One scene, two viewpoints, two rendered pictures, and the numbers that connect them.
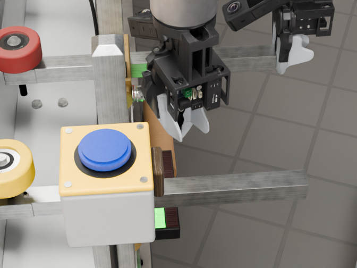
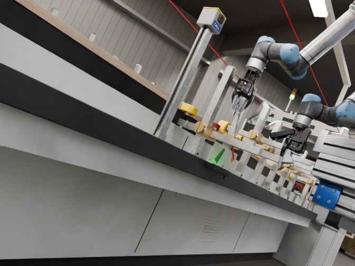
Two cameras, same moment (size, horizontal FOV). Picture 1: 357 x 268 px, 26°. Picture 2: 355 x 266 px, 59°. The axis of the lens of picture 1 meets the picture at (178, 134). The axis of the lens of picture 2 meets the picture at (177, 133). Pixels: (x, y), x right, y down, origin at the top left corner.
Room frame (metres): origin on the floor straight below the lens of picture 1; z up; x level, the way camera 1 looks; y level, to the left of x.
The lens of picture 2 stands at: (-0.40, -0.77, 0.69)
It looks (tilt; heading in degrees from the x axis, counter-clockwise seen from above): 3 degrees up; 43
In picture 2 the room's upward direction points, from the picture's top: 25 degrees clockwise
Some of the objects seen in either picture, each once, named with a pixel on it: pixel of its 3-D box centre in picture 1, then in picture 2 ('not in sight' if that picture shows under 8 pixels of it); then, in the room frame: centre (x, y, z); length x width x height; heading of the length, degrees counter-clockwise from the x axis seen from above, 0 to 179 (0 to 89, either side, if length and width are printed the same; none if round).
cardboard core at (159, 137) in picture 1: (159, 135); not in sight; (1.59, 0.06, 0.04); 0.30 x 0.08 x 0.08; 5
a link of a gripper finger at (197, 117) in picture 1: (196, 116); (241, 106); (0.70, -0.02, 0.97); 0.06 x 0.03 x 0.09; 25
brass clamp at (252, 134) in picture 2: not in sight; (256, 137); (1.18, 0.12, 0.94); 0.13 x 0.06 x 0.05; 5
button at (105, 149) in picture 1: (104, 152); not in sight; (0.40, 0.06, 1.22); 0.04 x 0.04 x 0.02
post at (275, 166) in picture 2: not in sight; (277, 162); (1.66, 0.16, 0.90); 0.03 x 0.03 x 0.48; 5
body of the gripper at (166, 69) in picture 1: (186, 57); (247, 83); (0.69, -0.01, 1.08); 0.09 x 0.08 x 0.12; 25
